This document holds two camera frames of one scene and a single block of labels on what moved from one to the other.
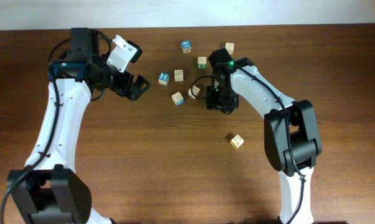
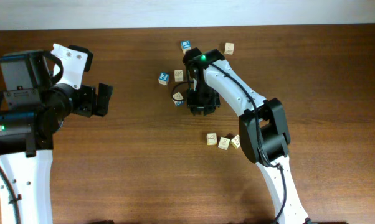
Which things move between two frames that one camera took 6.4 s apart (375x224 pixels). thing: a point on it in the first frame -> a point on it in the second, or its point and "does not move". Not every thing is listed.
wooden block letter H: [237, 142] does not move
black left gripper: [122, 87] -> [88, 102]
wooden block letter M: [177, 98] does not move
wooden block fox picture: [179, 76] does not move
